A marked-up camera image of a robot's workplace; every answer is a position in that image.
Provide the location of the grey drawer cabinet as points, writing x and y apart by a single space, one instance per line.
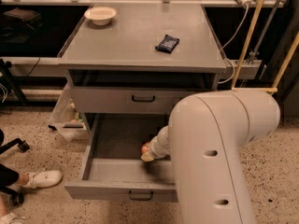
122 54

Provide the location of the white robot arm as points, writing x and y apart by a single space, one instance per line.
202 138

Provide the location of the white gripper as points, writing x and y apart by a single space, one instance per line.
156 148

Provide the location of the clear plastic bag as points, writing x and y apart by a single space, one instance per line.
66 120

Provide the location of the white bowl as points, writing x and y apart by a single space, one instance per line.
100 15

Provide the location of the white sneaker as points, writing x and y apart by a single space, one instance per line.
43 179

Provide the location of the red apple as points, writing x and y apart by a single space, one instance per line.
145 147

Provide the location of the black trouser leg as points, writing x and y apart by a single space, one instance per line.
7 176

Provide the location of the dark blue snack packet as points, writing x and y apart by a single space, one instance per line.
168 44

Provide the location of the open grey middle drawer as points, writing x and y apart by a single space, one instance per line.
112 168

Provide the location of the yellow wooden ladder frame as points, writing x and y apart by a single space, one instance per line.
291 51

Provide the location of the black office chair base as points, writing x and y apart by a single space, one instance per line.
16 198

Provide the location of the closed grey top drawer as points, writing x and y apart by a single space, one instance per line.
126 101

